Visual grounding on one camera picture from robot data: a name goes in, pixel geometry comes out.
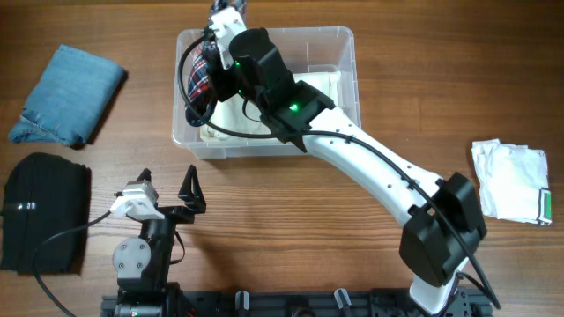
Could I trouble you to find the cream cloth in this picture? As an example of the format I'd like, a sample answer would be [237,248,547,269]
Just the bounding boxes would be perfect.
[199,71,341,142]

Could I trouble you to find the plaid flannel cloth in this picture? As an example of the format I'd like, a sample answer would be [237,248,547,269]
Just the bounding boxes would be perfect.
[185,0,247,127]

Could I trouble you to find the black garment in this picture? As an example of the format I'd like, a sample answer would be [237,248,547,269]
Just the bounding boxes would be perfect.
[1,152,92,273]

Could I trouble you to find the white t-shirt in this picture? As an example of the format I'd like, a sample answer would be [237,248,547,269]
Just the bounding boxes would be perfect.
[471,139,553,225]

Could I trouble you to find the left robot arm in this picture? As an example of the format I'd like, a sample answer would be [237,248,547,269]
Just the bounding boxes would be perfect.
[100,165,206,317]

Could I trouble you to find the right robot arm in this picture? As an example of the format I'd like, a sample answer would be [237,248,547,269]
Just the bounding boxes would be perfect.
[204,26,486,315]

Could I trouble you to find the clear plastic storage container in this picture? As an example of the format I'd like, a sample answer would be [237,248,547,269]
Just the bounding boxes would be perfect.
[172,26,361,159]

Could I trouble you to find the folded blue denim jeans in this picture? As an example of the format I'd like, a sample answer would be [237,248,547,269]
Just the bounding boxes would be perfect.
[8,45,125,147]

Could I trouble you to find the left black camera cable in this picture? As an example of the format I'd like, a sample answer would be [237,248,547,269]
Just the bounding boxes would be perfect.
[31,210,113,317]

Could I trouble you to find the black camera cable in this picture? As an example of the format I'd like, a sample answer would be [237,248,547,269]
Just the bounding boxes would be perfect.
[176,33,501,310]
[31,210,113,317]

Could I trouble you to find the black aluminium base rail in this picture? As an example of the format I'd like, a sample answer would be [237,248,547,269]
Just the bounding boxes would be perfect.
[100,286,494,317]

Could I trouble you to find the right black camera cable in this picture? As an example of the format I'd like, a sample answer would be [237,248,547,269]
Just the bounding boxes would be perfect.
[176,33,501,310]

